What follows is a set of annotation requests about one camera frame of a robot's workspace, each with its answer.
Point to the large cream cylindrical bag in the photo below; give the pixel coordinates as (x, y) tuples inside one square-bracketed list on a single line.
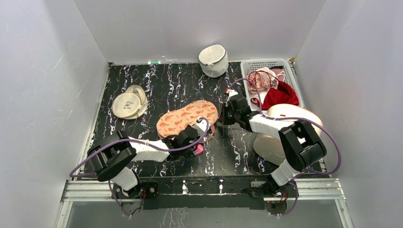
[(269, 147)]

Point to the red bra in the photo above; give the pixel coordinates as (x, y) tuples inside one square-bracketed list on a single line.
[(267, 102)]

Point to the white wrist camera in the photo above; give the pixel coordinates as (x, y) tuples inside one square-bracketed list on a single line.
[(202, 126), (229, 93)]

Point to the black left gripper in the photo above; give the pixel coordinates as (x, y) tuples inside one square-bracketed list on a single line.
[(197, 138)]

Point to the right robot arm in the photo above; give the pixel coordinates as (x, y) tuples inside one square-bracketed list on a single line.
[(295, 132)]

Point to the floral mesh laundry bag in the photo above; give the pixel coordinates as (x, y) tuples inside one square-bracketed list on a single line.
[(172, 122)]

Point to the pink and grey stamp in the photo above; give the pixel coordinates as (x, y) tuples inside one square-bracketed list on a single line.
[(198, 150)]

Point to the white cylindrical mesh laundry bag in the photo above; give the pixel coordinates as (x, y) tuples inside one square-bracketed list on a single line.
[(214, 60)]

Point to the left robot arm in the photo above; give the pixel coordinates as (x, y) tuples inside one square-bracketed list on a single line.
[(110, 158)]

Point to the pink bra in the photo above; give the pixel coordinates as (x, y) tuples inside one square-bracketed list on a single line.
[(266, 80)]

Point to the cream round laundry bag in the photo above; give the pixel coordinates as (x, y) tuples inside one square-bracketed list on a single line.
[(131, 104)]

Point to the white plastic basket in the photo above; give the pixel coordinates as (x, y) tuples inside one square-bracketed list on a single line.
[(248, 66)]

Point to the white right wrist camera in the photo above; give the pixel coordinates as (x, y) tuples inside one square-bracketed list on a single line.
[(229, 93)]

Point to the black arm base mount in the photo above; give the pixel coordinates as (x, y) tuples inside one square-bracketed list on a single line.
[(206, 192)]

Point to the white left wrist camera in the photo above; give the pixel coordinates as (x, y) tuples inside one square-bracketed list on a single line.
[(202, 126)]

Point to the green white small tube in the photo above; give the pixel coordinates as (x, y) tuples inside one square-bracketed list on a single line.
[(154, 62)]

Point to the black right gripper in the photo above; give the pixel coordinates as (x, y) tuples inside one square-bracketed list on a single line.
[(227, 114)]

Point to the aluminium frame rail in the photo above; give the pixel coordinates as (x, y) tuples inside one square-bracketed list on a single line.
[(305, 188)]

